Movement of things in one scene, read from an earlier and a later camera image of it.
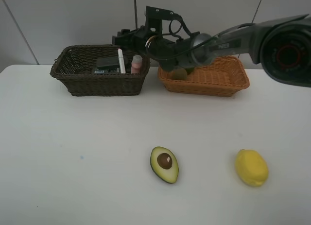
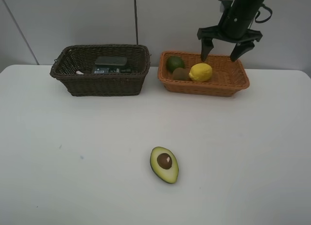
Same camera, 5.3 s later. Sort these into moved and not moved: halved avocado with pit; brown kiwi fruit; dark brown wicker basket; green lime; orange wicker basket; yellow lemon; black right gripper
Moved: green lime; yellow lemon; black right gripper
Not moved: brown kiwi fruit; halved avocado with pit; orange wicker basket; dark brown wicker basket
